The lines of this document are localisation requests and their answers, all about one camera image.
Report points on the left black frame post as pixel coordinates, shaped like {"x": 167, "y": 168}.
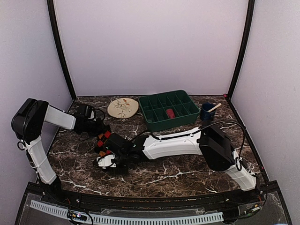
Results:
{"x": 59, "y": 49}

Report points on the white slotted cable duct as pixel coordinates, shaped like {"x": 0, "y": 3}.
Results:
{"x": 127, "y": 218}

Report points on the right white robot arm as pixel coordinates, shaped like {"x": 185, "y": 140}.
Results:
{"x": 208, "y": 140}

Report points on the dark blue mug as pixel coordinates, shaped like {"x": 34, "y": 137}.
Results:
{"x": 205, "y": 115}

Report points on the black front rail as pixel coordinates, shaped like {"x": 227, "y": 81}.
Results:
{"x": 219, "y": 201}

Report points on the small circuit board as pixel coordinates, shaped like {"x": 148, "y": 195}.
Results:
{"x": 76, "y": 216}

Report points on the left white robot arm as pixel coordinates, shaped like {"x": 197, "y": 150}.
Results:
{"x": 28, "y": 122}

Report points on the beige floral plate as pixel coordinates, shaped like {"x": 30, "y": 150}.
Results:
{"x": 123, "y": 108}

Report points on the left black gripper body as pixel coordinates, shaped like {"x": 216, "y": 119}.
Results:
{"x": 93, "y": 130}

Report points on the maroon purple striped sock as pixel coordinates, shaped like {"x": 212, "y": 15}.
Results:
{"x": 170, "y": 113}

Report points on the right black frame post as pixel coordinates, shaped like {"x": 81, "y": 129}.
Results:
{"x": 243, "y": 47}

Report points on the black frame post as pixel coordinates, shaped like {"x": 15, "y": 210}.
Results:
{"x": 59, "y": 49}
{"x": 243, "y": 47}

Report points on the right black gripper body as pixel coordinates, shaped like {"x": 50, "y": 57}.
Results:
{"x": 124, "y": 170}

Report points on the green compartment tray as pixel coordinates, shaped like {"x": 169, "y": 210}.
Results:
{"x": 153, "y": 108}

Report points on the black orange argyle sock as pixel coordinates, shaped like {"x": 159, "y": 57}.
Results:
{"x": 101, "y": 140}

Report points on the wooden stick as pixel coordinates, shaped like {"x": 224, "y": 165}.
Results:
{"x": 215, "y": 107}

